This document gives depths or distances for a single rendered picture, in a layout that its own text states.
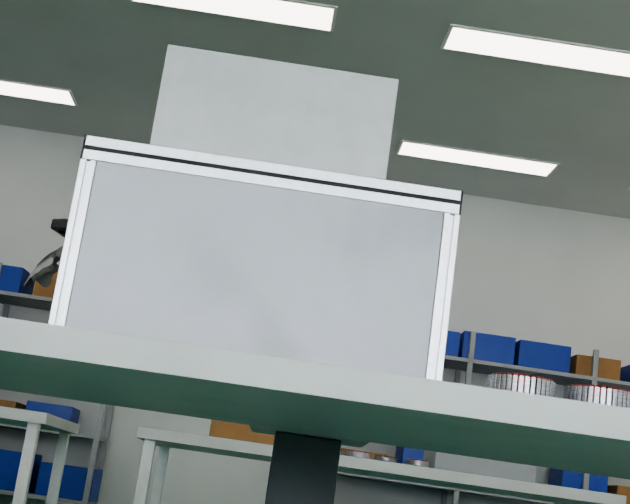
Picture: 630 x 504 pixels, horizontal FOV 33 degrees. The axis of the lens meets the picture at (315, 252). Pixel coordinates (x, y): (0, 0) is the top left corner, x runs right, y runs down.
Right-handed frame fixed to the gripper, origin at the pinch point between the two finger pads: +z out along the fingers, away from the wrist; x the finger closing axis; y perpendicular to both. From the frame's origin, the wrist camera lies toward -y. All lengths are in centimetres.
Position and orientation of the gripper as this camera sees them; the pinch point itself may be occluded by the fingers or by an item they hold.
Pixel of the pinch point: (50, 286)
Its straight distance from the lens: 249.8
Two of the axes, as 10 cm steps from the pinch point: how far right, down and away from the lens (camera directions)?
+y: 2.3, 7.4, 6.4
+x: -9.2, -0.4, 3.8
